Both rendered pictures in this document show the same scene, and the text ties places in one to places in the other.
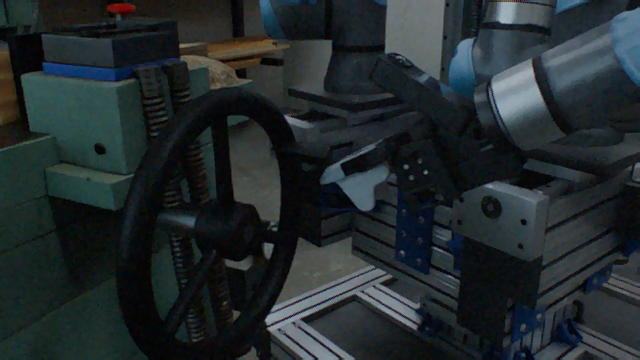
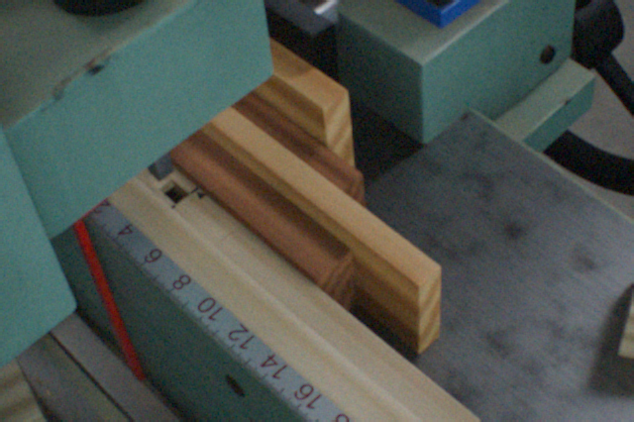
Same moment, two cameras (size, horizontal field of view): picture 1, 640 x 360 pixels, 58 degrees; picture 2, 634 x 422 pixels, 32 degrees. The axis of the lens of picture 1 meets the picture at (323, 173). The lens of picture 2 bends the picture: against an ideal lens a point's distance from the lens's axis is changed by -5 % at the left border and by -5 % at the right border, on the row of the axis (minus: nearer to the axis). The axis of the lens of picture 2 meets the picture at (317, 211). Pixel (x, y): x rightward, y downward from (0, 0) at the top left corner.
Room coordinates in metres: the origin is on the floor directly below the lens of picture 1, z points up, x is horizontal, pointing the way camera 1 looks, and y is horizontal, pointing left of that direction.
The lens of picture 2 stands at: (0.48, 0.69, 1.36)
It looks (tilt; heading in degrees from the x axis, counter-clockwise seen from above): 52 degrees down; 295
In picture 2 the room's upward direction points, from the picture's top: 7 degrees counter-clockwise
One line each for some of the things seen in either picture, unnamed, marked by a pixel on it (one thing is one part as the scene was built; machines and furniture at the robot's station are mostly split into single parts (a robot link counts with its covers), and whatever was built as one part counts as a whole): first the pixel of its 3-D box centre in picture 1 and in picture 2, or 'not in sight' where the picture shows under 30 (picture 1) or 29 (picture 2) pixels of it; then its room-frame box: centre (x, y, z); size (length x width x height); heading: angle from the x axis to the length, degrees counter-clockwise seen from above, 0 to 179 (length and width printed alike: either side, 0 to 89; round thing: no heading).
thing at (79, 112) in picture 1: (123, 110); (413, 2); (0.62, 0.22, 0.92); 0.15 x 0.13 x 0.09; 153
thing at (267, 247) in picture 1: (264, 244); not in sight; (0.83, 0.09, 0.65); 0.06 x 0.04 x 0.08; 153
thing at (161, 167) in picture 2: not in sight; (152, 137); (0.69, 0.40, 0.97); 0.01 x 0.01 x 0.05; 63
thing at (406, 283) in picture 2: not in sight; (247, 167); (0.66, 0.37, 0.93); 0.24 x 0.01 x 0.06; 153
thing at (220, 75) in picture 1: (193, 68); not in sight; (0.89, 0.20, 0.92); 0.14 x 0.09 x 0.04; 63
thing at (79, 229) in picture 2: not in sight; (121, 296); (0.71, 0.44, 0.89); 0.02 x 0.01 x 0.14; 63
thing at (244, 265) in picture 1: (231, 273); not in sight; (0.86, 0.16, 0.58); 0.12 x 0.08 x 0.08; 63
